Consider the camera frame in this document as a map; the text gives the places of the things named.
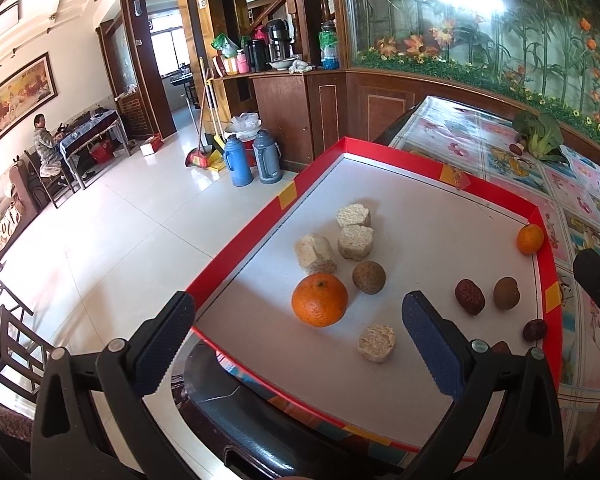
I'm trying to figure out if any brown round nut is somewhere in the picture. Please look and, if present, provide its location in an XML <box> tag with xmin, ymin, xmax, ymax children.
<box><xmin>493</xmin><ymin>276</ymin><xmax>522</xmax><ymax>307</ymax></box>

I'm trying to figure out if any patterned sofa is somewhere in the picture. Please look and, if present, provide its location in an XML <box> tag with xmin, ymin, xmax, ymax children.
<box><xmin>0</xmin><ymin>160</ymin><xmax>38</xmax><ymax>271</ymax></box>

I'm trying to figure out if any grey thermos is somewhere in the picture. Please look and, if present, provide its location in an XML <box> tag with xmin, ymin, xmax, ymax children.
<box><xmin>252</xmin><ymin>129</ymin><xmax>283</xmax><ymax>184</ymax></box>

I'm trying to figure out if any red dustpan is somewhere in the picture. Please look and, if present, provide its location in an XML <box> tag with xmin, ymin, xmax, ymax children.
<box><xmin>184</xmin><ymin>57</ymin><xmax>221</xmax><ymax>170</ymax></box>

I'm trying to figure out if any red rimmed white tray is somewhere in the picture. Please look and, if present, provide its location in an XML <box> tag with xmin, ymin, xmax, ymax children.
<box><xmin>184</xmin><ymin>136</ymin><xmax>565</xmax><ymax>456</ymax></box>

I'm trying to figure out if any white plastic bag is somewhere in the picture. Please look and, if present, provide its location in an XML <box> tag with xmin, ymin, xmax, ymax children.
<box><xmin>229</xmin><ymin>112</ymin><xmax>262</xmax><ymax>136</ymax></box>

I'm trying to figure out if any yellow handled broom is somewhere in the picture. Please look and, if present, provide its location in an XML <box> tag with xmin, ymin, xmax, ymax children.
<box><xmin>203</xmin><ymin>67</ymin><xmax>228</xmax><ymax>161</ymax></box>

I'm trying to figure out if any green bag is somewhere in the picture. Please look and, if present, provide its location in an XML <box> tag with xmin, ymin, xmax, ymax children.
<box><xmin>211</xmin><ymin>32</ymin><xmax>239</xmax><ymax>58</ymax></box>

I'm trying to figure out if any glass panel with flower mural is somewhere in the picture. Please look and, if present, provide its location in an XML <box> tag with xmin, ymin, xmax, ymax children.
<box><xmin>340</xmin><ymin>0</ymin><xmax>600</xmax><ymax>148</ymax></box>

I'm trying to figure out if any walnut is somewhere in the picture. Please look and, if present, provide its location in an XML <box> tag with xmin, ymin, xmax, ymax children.
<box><xmin>352</xmin><ymin>260</ymin><xmax>387</xmax><ymax>295</ymax></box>

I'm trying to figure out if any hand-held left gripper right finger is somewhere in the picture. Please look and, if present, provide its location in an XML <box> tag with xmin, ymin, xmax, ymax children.
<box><xmin>400</xmin><ymin>290</ymin><xmax>567</xmax><ymax>480</ymax></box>

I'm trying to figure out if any green and blue water bottle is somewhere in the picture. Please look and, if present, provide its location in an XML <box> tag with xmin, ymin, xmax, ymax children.
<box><xmin>319</xmin><ymin>21</ymin><xmax>341</xmax><ymax>71</ymax></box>

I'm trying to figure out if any wooden door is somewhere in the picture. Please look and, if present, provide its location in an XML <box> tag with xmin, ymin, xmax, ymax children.
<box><xmin>97</xmin><ymin>0</ymin><xmax>176</xmax><ymax>141</ymax></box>

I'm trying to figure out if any wooden staircase railing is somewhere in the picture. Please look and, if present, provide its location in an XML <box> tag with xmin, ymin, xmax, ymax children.
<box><xmin>247</xmin><ymin>0</ymin><xmax>298</xmax><ymax>31</ymax></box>

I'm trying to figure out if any puffed rice cake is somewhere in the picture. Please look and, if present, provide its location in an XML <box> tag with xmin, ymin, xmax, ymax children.
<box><xmin>336</xmin><ymin>203</ymin><xmax>372</xmax><ymax>228</ymax></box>
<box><xmin>293</xmin><ymin>233</ymin><xmax>338</xmax><ymax>278</ymax></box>
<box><xmin>357</xmin><ymin>324</ymin><xmax>397</xmax><ymax>362</ymax></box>
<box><xmin>337</xmin><ymin>225</ymin><xmax>375</xmax><ymax>262</ymax></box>

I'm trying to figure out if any side table with dark cloth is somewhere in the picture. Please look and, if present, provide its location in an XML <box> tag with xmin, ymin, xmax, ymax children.
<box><xmin>60</xmin><ymin>107</ymin><xmax>131</xmax><ymax>191</ymax></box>

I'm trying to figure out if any small orange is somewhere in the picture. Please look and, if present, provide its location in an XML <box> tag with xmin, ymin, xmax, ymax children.
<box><xmin>517</xmin><ymin>224</ymin><xmax>545</xmax><ymax>256</ymax></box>

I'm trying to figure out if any large orange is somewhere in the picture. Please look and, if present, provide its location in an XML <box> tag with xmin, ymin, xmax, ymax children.
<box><xmin>291</xmin><ymin>272</ymin><xmax>349</xmax><ymax>328</ymax></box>

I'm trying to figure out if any blue thermos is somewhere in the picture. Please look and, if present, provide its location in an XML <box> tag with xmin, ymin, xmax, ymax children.
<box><xmin>223</xmin><ymin>134</ymin><xmax>253</xmax><ymax>187</ymax></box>

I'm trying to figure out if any black jug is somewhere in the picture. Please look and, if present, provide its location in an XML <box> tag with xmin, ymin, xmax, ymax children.
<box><xmin>243</xmin><ymin>38</ymin><xmax>268</xmax><ymax>73</ymax></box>

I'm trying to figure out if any wooden cabinet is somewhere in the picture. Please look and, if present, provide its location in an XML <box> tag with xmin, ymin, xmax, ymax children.
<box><xmin>215</xmin><ymin>67</ymin><xmax>600</xmax><ymax>173</ymax></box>

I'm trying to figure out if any dark wooden chair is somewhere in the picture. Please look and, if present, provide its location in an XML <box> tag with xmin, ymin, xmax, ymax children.
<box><xmin>0</xmin><ymin>270</ymin><xmax>56</xmax><ymax>391</ymax></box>

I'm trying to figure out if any black and silver thermos pot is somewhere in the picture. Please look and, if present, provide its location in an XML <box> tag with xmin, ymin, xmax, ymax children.
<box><xmin>266</xmin><ymin>19</ymin><xmax>293</xmax><ymax>61</ymax></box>

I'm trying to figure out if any red bucket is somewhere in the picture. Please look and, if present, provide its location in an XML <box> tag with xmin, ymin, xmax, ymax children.
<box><xmin>237</xmin><ymin>135</ymin><xmax>259</xmax><ymax>168</ymax></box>

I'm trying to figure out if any red basket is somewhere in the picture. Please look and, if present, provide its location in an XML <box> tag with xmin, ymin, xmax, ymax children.
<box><xmin>89</xmin><ymin>142</ymin><xmax>115</xmax><ymax>165</ymax></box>

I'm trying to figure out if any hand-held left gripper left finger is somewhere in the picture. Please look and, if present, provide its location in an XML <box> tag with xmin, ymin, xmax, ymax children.
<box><xmin>30</xmin><ymin>290</ymin><xmax>197</xmax><ymax>480</ymax></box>

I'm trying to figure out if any broccoli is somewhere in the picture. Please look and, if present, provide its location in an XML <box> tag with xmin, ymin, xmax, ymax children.
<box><xmin>512</xmin><ymin>111</ymin><xmax>568</xmax><ymax>163</ymax></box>

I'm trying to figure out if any printed tablecloth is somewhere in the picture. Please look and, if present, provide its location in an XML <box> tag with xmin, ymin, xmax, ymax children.
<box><xmin>390</xmin><ymin>95</ymin><xmax>600</xmax><ymax>461</ymax></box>

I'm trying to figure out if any framed wall painting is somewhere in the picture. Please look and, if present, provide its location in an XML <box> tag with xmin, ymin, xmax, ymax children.
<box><xmin>0</xmin><ymin>52</ymin><xmax>58</xmax><ymax>153</ymax></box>

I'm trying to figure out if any metal frame chair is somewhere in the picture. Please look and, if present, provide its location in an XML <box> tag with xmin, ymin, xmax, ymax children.
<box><xmin>24</xmin><ymin>150</ymin><xmax>76</xmax><ymax>208</ymax></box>

